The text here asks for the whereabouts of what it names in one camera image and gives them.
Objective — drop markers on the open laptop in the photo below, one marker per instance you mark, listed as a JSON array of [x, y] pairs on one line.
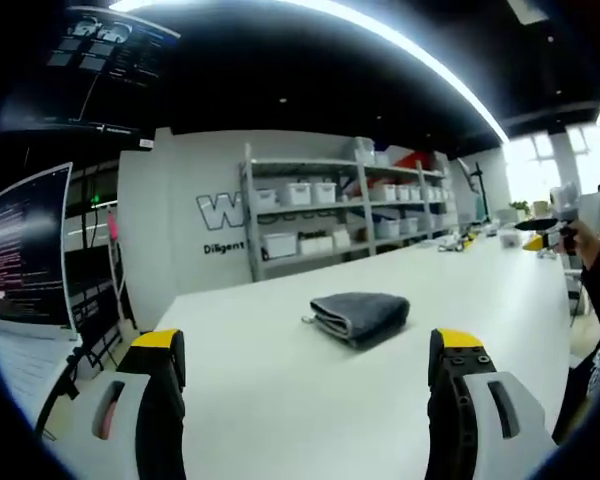
[[22, 255]]

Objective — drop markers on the ceiling light strip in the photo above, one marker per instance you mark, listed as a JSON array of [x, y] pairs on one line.
[[395, 45]]

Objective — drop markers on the black tripod stand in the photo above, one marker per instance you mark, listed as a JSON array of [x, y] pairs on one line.
[[480, 192]]

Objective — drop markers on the grey towel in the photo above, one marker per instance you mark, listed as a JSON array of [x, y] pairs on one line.
[[365, 312]]

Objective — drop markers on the white stand with pink clip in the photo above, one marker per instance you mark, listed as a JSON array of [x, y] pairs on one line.
[[116, 260]]

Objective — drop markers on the person's dark clothing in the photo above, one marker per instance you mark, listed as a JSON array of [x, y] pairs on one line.
[[592, 385]]

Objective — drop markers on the person's right hand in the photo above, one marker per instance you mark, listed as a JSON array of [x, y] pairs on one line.
[[584, 242]]

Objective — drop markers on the wall-mounted dark monitor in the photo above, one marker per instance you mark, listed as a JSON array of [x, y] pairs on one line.
[[90, 65]]

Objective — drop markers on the grey metal shelving unit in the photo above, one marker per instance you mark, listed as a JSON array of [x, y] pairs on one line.
[[360, 210]]

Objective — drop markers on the rows of white storage boxes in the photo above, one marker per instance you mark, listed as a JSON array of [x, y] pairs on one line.
[[325, 192]]

